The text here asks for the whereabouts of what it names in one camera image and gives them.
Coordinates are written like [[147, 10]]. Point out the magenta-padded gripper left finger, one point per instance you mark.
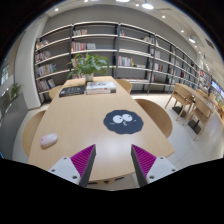
[[66, 168]]

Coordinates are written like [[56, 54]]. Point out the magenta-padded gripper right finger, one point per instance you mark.
[[158, 166]]

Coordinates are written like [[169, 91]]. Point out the pale pink computer mouse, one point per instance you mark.
[[49, 140]]

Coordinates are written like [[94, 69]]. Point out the dark cloud-shaped mouse pad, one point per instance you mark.
[[123, 122]]

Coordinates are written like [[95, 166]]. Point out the round-backed wooden chair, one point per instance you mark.
[[125, 85], [156, 115], [31, 130], [55, 91]]

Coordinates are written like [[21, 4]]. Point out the group of slatted wooden chairs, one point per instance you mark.
[[200, 111]]

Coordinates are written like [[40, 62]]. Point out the black hardcover book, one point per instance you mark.
[[72, 91]]

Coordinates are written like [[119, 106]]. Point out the white illustrated cover book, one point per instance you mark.
[[100, 85]]

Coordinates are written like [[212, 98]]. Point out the small green potted plant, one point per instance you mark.
[[15, 90]]

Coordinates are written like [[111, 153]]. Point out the green potted plant white pot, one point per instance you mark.
[[88, 65]]

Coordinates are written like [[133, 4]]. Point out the grey bookshelf unit with books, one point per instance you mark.
[[133, 53]]

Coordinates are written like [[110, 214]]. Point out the group of ceiling lights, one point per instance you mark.
[[147, 5]]

